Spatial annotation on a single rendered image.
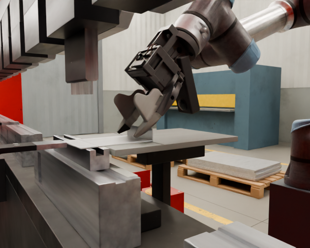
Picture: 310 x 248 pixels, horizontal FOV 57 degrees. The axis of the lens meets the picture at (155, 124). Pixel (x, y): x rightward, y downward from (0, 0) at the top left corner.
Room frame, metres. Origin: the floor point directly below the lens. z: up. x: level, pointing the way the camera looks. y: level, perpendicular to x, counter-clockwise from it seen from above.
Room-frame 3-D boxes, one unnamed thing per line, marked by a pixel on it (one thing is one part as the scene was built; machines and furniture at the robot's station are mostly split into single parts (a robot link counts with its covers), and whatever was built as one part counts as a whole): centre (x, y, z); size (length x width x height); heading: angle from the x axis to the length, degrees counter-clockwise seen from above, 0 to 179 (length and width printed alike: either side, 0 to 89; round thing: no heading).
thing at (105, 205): (0.52, 0.15, 0.92); 0.39 x 0.06 x 0.10; 34
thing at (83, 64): (0.47, 0.12, 1.13); 0.10 x 0.02 x 0.10; 34
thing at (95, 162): (0.49, 0.14, 0.98); 0.20 x 0.03 x 0.03; 34
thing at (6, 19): (0.95, 0.44, 1.26); 0.15 x 0.09 x 0.17; 34
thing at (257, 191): (3.68, -1.01, 0.07); 1.20 x 0.82 x 0.14; 42
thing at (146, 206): (0.54, 0.09, 0.89); 0.30 x 0.05 x 0.03; 34
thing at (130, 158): (4.84, 0.10, 0.07); 1.20 x 0.82 x 0.14; 36
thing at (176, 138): (0.55, 0.00, 1.00); 0.26 x 0.18 x 0.01; 124
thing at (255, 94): (7.28, -1.38, 0.87); 3.00 x 1.35 x 1.75; 38
